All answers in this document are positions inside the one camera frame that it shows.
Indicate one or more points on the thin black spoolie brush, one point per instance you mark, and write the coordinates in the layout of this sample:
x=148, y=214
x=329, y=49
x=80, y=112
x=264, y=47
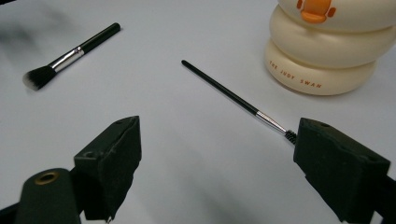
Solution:
x=236, y=100

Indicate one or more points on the cream duck-shaped brush holder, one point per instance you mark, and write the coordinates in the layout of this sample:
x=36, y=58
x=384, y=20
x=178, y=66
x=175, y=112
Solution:
x=330, y=46

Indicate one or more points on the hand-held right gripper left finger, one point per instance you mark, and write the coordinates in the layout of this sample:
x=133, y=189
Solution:
x=109, y=165

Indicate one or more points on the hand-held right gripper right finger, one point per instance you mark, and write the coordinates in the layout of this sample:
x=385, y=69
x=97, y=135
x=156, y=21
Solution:
x=337, y=168

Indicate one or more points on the black fluffy makeup brush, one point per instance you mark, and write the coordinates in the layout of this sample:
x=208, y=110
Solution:
x=70, y=56

